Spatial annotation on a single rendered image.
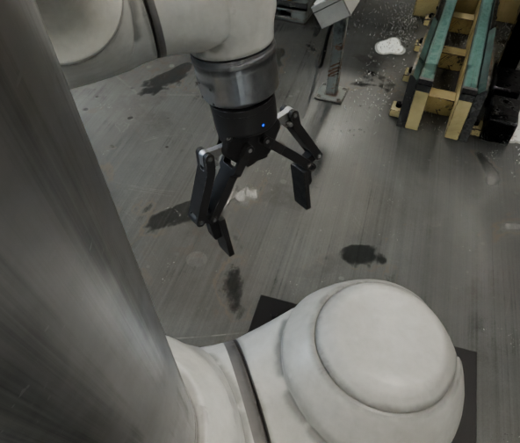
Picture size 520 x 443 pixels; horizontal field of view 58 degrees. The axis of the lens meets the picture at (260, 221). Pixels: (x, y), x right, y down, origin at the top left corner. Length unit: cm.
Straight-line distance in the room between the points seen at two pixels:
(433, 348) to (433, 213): 62
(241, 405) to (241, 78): 30
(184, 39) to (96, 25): 9
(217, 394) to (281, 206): 63
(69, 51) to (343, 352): 30
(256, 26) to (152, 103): 76
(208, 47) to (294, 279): 47
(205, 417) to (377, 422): 11
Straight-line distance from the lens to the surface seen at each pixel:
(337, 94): 122
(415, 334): 37
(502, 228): 100
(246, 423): 37
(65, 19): 38
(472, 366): 69
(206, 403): 32
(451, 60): 139
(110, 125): 117
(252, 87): 50
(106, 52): 42
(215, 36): 46
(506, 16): 169
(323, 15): 104
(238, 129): 53
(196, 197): 57
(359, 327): 36
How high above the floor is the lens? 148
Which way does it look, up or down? 49 degrees down
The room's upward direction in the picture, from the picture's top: straight up
